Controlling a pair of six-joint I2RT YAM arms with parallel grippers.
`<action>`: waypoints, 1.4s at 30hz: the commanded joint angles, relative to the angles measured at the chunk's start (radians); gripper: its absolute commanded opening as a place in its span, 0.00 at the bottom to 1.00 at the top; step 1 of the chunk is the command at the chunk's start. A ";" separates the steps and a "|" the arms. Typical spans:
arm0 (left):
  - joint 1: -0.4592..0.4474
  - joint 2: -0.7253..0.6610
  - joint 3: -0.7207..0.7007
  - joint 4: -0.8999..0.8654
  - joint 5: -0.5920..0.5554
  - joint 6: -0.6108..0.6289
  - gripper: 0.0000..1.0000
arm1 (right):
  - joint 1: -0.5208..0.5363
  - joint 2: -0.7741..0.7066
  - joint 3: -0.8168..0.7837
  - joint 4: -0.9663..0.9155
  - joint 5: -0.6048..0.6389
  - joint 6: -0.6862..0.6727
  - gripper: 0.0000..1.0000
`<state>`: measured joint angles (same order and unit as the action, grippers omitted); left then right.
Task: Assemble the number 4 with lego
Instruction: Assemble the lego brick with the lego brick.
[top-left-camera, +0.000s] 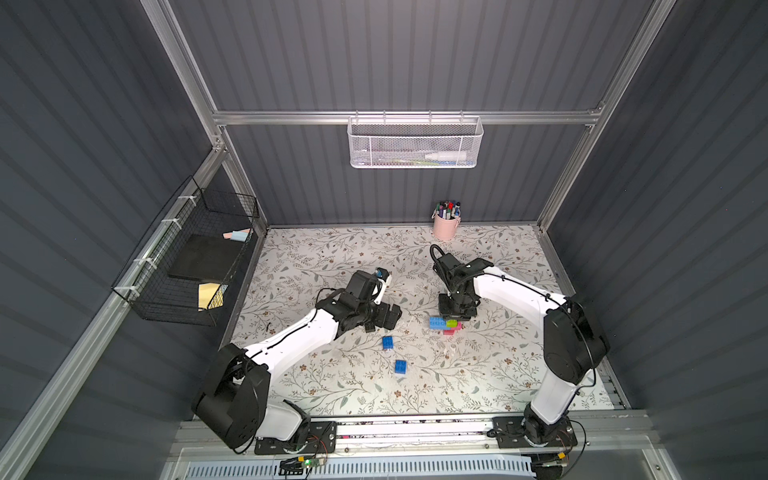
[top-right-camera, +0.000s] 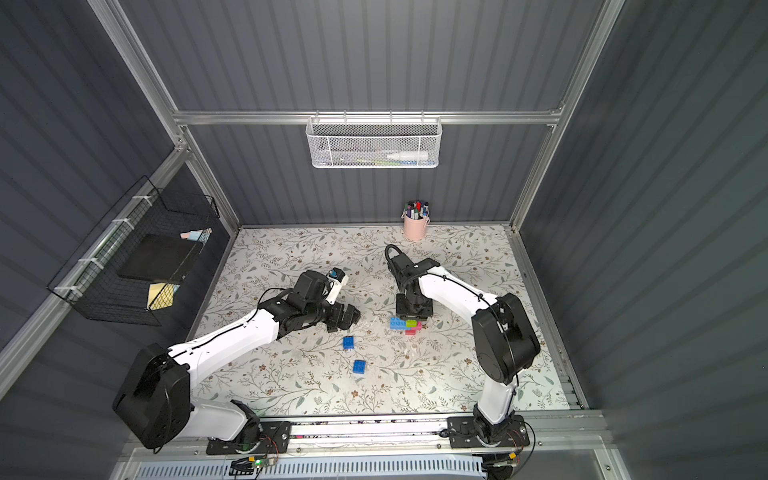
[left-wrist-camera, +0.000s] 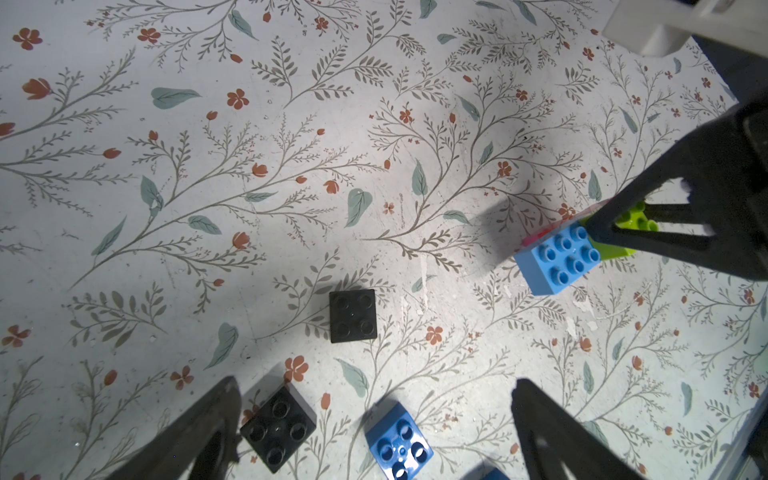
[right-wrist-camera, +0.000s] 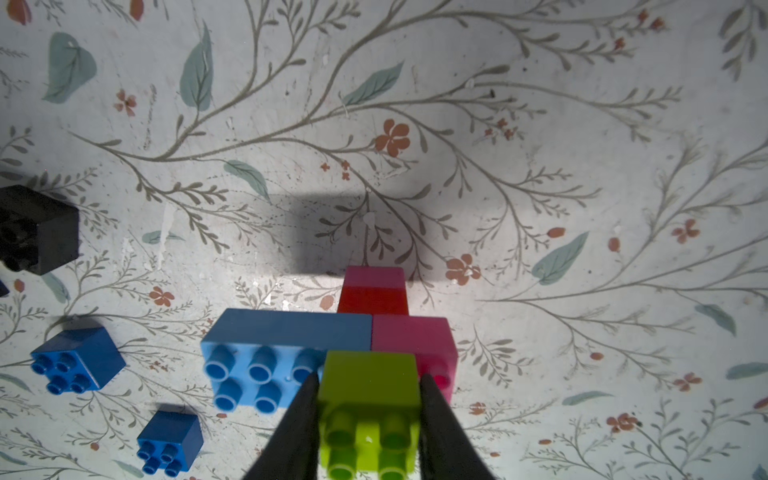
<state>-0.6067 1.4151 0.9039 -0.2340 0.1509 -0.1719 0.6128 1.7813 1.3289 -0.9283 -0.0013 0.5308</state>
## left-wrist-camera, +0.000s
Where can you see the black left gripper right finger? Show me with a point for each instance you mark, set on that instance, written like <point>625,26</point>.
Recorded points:
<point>554,445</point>

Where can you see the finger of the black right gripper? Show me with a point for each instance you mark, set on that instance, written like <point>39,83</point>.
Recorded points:
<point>723,164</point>

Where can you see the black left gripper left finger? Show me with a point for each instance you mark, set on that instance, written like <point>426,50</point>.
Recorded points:
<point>201,443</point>

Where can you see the black lego brick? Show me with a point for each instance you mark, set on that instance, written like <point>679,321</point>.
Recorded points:
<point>352,315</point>
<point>280,427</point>

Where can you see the light blue long lego brick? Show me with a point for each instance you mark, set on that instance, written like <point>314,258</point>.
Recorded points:
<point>557,260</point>

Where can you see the pink lego brick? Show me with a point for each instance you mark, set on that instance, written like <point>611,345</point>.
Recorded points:
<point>555,226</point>

